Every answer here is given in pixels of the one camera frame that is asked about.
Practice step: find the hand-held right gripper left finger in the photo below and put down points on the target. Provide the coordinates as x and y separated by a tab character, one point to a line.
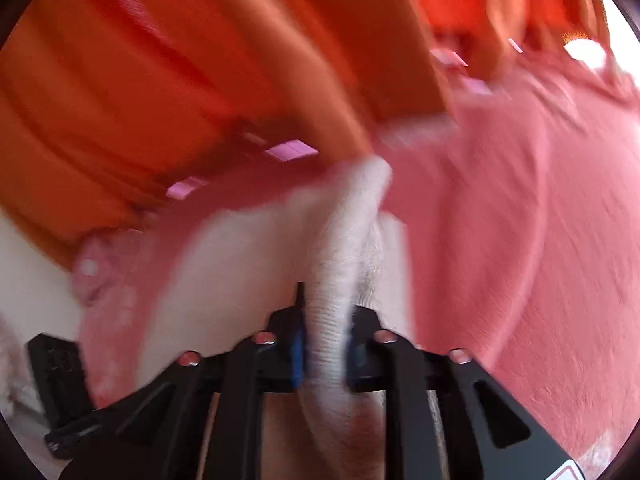
298	357

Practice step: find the pink cushion with white button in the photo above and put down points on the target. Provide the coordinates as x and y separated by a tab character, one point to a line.
97	272

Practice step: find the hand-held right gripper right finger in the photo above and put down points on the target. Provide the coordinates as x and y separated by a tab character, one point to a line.
353	357

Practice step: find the orange curtain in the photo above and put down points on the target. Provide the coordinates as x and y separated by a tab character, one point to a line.
150	85

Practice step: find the pale pink heart-dotted sweater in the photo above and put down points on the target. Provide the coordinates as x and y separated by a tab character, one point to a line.
342	260

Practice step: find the pink fleece blanket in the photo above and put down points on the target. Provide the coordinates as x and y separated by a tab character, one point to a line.
500	260

